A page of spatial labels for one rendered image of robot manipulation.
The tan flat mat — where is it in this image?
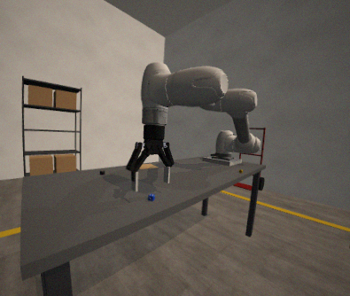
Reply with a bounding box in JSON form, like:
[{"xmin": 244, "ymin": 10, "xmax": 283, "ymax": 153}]
[{"xmin": 139, "ymin": 164, "xmax": 158, "ymax": 169}]

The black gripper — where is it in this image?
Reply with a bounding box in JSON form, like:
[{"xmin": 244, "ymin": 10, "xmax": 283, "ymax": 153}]
[{"xmin": 126, "ymin": 125, "xmax": 175, "ymax": 191}]

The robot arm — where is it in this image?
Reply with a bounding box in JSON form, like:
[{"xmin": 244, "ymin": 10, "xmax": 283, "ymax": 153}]
[{"xmin": 141, "ymin": 62, "xmax": 261, "ymax": 160}]

